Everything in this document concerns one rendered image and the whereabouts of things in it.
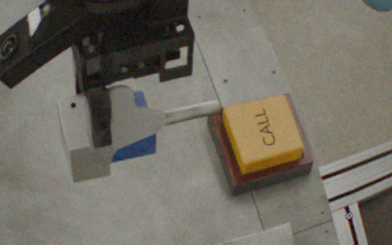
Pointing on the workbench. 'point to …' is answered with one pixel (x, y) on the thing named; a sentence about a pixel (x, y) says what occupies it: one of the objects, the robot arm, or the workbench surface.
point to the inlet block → (69, 113)
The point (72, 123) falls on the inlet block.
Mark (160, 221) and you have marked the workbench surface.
